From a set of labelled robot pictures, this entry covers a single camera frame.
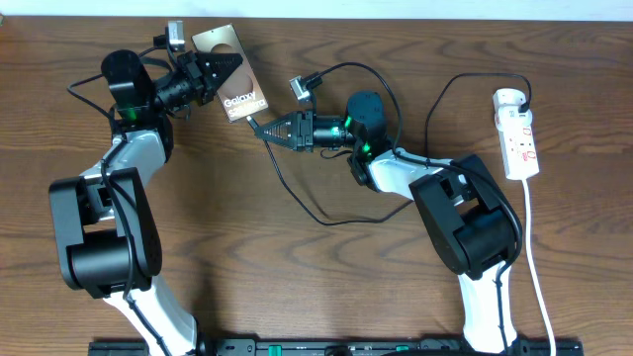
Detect black charging cable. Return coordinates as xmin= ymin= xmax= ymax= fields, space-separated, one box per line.
xmin=245 ymin=72 xmax=533 ymax=227

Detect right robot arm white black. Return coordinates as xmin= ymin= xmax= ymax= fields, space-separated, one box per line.
xmin=253 ymin=91 xmax=522 ymax=355

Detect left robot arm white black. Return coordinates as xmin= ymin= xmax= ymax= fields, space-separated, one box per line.
xmin=48 ymin=49 xmax=243 ymax=355

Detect white charger adapter plug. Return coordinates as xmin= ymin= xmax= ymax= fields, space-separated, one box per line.
xmin=493 ymin=88 xmax=526 ymax=111

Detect white power strip red switches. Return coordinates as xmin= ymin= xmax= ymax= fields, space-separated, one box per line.
xmin=495 ymin=106 xmax=539 ymax=181

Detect white power strip cord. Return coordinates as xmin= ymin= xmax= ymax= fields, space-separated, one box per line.
xmin=521 ymin=178 xmax=558 ymax=356

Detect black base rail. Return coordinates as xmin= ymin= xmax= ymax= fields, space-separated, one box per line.
xmin=87 ymin=337 xmax=585 ymax=356

